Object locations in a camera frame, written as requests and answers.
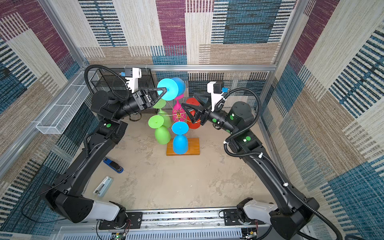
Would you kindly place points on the green wine glass back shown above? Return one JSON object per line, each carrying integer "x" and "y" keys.
{"x": 159, "y": 106}

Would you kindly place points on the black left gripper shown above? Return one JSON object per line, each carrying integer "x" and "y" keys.
{"x": 142, "y": 101}

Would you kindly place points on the black mesh shelf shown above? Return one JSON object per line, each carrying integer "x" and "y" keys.
{"x": 110, "y": 96}

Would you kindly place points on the gold wire glass rack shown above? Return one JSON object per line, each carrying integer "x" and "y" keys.
{"x": 178, "y": 115}

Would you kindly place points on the blue wine glass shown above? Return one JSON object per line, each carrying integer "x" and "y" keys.
{"x": 180, "y": 142}
{"x": 175, "y": 88}

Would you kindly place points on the wooden rack base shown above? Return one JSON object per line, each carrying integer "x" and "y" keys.
{"x": 194, "y": 147}

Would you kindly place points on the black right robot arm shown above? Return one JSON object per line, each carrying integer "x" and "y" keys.
{"x": 293, "y": 209}

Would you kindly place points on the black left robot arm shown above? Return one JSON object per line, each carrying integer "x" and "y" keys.
{"x": 65, "y": 195}

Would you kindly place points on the red wine glass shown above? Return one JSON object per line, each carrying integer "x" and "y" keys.
{"x": 196, "y": 125}

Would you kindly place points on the green wine glass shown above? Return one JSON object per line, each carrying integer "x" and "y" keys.
{"x": 159, "y": 106}
{"x": 162, "y": 133}

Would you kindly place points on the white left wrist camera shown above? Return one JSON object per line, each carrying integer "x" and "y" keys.
{"x": 131, "y": 78}

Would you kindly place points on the blue wine glass front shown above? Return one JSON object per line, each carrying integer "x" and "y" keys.
{"x": 180, "y": 142}

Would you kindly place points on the white mesh wall basket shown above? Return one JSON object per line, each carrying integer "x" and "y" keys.
{"x": 61, "y": 113}

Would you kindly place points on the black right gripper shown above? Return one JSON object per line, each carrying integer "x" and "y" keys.
{"x": 199, "y": 113}

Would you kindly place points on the pink wine glass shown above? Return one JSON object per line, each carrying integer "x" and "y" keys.
{"x": 178, "y": 113}

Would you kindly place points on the light blue stapler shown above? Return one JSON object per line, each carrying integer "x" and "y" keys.
{"x": 103, "y": 187}

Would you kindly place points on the green wine glass front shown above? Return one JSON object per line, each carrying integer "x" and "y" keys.
{"x": 162, "y": 133}

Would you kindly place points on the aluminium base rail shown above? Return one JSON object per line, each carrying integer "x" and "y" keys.
{"x": 171, "y": 224}

